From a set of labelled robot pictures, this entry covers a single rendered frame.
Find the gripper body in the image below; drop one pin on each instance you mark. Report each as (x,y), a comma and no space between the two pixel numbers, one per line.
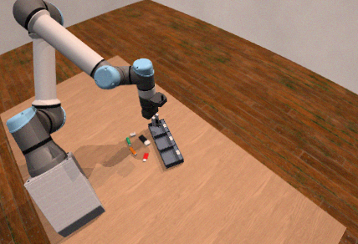
(150,101)

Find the red usb stick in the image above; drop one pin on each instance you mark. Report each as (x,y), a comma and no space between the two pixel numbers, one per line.
(145,156)

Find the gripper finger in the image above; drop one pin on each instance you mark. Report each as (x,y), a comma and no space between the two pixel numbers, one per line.
(153,120)
(157,118)

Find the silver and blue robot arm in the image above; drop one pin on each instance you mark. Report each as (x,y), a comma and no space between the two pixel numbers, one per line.
(31,129)

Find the grey three-compartment bin rack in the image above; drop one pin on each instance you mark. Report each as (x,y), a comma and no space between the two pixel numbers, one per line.
(166,144)

